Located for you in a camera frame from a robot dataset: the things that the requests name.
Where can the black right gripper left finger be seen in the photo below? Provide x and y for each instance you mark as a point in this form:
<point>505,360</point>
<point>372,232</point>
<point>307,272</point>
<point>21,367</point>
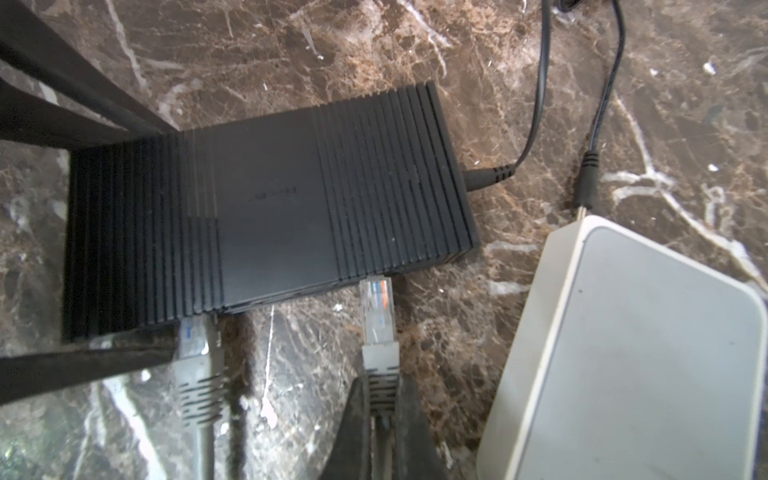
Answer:
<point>350,457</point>

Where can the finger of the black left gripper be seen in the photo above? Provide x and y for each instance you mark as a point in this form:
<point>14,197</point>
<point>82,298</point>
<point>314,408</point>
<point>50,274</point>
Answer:
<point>31,375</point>
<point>32,47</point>

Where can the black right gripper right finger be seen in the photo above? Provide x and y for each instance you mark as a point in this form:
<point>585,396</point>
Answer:
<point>415,452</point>

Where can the black network switch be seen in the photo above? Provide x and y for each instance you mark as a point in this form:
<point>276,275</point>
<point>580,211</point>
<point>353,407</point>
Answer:
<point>224,218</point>

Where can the white rectangular box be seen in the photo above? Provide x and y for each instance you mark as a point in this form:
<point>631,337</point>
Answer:
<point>630,361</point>

